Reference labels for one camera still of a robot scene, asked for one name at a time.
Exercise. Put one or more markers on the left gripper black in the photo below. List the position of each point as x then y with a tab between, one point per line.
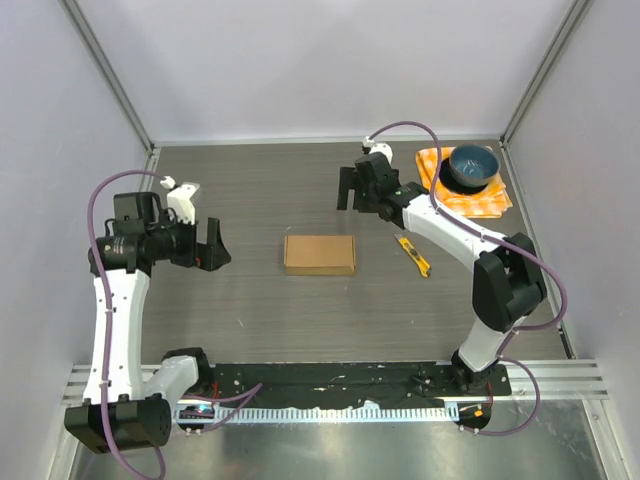
209	256

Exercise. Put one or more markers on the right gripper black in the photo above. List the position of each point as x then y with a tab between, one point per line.
349	179

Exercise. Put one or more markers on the brown cardboard express box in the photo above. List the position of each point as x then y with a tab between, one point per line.
320	255

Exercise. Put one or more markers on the yellow utility knife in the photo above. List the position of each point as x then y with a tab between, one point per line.
423	266

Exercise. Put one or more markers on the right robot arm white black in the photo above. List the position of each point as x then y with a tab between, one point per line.
506	279

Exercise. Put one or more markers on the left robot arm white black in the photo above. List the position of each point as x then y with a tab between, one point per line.
144	230

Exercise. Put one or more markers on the blue ceramic bowl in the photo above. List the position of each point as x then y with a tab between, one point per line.
473	166

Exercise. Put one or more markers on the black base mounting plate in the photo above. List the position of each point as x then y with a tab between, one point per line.
333	385

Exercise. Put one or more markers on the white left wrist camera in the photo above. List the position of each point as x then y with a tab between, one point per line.
180	198

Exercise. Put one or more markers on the white slotted cable duct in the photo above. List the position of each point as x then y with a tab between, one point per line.
195	414

